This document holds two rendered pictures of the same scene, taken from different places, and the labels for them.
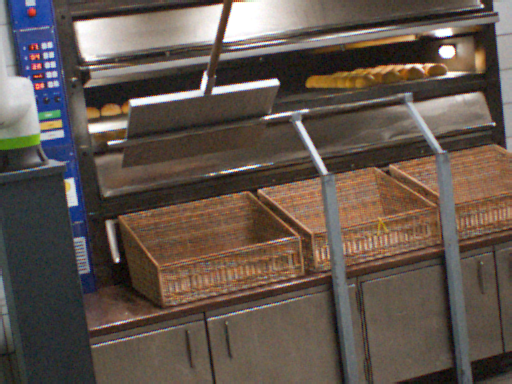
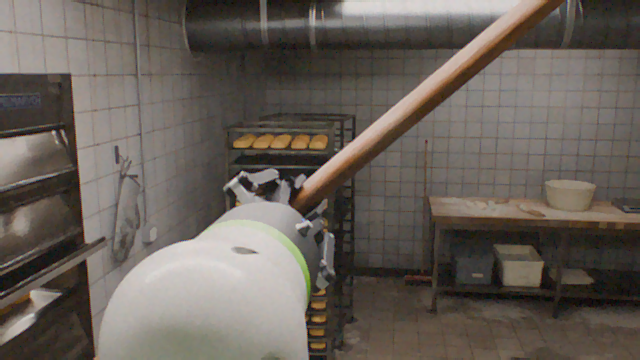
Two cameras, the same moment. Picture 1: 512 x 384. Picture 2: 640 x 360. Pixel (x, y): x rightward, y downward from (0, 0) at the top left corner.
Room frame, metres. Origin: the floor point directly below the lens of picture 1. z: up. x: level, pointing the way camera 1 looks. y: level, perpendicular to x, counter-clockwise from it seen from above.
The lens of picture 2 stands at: (2.56, 0.39, 2.10)
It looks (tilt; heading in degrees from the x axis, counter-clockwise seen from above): 11 degrees down; 299
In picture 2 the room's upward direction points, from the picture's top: straight up
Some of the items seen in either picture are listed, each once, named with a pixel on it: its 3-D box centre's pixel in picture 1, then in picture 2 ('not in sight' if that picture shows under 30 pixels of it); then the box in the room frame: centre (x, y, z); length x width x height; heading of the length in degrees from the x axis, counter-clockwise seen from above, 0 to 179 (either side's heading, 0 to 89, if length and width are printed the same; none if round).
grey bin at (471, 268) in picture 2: not in sight; (470, 262); (3.70, -4.65, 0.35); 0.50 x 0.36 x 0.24; 111
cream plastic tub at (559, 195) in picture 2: not in sight; (568, 195); (2.93, -5.03, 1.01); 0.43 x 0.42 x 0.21; 21
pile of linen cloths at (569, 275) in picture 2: not in sight; (570, 275); (2.85, -4.97, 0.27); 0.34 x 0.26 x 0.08; 27
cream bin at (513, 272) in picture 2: not in sight; (516, 264); (3.31, -4.80, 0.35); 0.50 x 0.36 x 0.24; 112
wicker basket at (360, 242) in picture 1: (347, 216); not in sight; (3.99, -0.34, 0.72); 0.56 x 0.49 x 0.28; 112
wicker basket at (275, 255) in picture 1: (209, 245); not in sight; (3.78, 0.21, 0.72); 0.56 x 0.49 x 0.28; 111
